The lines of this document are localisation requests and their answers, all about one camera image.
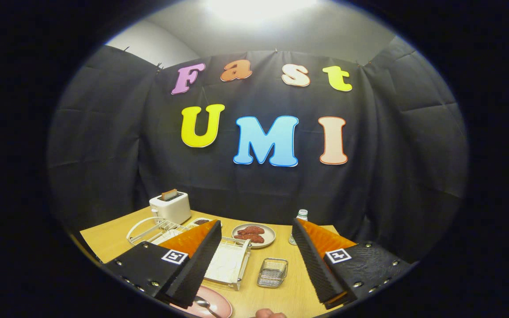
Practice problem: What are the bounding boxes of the beige plate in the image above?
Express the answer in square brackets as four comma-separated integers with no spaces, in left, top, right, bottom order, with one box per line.
[232,223,276,249]

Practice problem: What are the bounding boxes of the wooden-handled metal spoon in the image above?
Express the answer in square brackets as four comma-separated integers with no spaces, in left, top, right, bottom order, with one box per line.
[193,297,222,318]

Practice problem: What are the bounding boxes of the pink plate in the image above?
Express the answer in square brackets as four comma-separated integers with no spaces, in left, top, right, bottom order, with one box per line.
[169,285,233,318]

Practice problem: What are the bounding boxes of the white toaster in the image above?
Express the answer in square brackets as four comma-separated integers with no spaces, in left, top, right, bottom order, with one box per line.
[149,191,192,225]

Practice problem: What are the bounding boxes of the white bottle with green label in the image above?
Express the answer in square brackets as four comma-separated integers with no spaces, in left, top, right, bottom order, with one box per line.
[288,209,309,246]

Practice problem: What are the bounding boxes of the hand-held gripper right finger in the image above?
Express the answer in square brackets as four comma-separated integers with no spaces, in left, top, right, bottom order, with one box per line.
[292,218,416,310]

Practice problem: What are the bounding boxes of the white drip tray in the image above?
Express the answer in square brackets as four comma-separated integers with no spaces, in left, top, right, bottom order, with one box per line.
[205,240,249,286]

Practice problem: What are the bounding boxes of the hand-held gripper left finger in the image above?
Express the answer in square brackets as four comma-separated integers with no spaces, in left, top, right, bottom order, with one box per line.
[97,220,223,310]

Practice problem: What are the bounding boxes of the white wire dish rack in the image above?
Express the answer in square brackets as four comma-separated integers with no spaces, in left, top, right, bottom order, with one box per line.
[126,216,252,291]

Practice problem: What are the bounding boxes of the metal wire basket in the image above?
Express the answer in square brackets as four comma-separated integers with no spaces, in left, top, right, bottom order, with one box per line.
[257,258,289,288]

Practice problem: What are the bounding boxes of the black backdrop cloth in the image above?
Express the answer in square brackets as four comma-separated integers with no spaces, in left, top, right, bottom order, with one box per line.
[47,35,469,265]

